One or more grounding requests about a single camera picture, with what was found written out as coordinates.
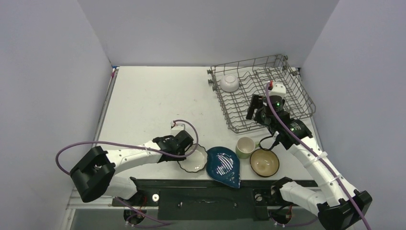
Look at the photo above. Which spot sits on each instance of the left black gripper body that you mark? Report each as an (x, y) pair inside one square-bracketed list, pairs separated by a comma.
[(177, 158)]

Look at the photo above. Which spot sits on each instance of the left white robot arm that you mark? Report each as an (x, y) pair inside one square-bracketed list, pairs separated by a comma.
[(96, 174)]

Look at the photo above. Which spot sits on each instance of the brown black-rimmed bowl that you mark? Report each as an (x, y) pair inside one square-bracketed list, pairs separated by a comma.
[(264, 163)]

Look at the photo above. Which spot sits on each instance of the plain white bowl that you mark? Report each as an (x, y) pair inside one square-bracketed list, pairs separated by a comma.
[(229, 83)]

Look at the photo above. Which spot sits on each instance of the grey wire dish rack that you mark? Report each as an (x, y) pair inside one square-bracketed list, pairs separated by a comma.
[(252, 75)]

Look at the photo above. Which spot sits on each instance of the white scalloped black-rimmed dish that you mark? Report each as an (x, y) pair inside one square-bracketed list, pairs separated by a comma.
[(195, 162)]

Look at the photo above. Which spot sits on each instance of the blue leaf-shaped plate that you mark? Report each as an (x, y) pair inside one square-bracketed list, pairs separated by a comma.
[(223, 166)]

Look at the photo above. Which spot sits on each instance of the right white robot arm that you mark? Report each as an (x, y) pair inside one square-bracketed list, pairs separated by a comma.
[(338, 205)]

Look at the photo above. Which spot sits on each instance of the green mug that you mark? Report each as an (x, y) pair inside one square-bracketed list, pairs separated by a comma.
[(245, 146)]

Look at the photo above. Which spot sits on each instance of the black front mounting rail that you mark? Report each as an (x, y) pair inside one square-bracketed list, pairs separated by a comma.
[(207, 199)]

